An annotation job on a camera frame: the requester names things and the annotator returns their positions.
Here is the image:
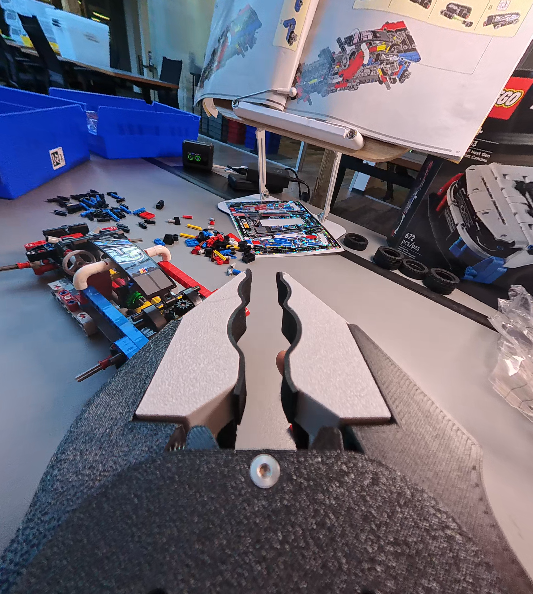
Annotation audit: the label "black device with green lights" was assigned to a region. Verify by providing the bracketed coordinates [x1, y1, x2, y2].
[182, 139, 215, 171]

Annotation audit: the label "black office chair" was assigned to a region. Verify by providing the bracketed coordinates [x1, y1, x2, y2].
[159, 57, 184, 108]

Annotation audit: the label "black cable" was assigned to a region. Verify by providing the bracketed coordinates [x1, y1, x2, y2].
[285, 168, 312, 201]

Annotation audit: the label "lego sticker sheet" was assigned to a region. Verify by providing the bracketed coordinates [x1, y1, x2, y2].
[225, 200, 345, 257]

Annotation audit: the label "black lego set box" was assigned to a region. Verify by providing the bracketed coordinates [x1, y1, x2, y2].
[387, 70, 533, 312]

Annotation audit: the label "clear plastic bags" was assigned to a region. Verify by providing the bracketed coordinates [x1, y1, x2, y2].
[488, 285, 533, 437]

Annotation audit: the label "pile of black blue lego pieces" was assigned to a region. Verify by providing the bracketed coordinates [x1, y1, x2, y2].
[46, 188, 166, 233]

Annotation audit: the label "partly built lego car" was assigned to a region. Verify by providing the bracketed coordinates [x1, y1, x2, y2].
[0, 222, 249, 383]

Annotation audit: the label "blue bin with tag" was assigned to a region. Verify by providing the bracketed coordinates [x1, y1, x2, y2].
[0, 81, 92, 199]

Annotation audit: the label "black power adapter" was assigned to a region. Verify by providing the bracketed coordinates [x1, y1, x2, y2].
[227, 166, 291, 194]

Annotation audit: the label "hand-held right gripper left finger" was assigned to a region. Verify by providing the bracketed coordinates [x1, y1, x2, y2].
[134, 268, 253, 444]

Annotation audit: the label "lego instruction booklet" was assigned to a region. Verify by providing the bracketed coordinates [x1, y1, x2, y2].
[194, 0, 533, 163]

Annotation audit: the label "white cardboard boxes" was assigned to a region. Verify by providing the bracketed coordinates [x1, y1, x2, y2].
[0, 0, 111, 69]

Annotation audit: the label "white book stand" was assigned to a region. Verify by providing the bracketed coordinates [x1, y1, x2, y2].
[204, 0, 425, 239]

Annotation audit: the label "wooden background table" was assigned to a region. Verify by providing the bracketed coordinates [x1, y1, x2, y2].
[58, 55, 180, 104]

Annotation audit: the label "pile of mixed coloured lego pieces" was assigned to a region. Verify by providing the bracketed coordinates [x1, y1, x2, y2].
[153, 213, 255, 278]

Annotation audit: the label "blue plastic bin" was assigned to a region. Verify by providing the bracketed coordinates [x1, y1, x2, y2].
[49, 87, 201, 160]

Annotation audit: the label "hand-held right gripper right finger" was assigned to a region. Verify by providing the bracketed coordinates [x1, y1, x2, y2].
[275, 271, 393, 446]

